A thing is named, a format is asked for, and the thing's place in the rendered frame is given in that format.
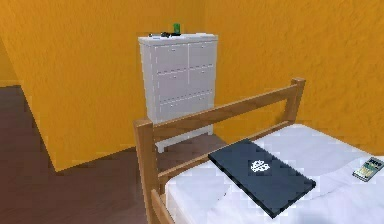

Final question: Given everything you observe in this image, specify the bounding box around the wooden bed with white mattress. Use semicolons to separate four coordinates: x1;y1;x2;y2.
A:
133;77;384;224

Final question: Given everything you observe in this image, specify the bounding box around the white chest of drawers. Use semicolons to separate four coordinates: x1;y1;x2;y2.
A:
137;32;219;154

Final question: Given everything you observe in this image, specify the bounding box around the dark closed laptop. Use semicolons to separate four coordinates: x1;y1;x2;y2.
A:
207;138;317;219

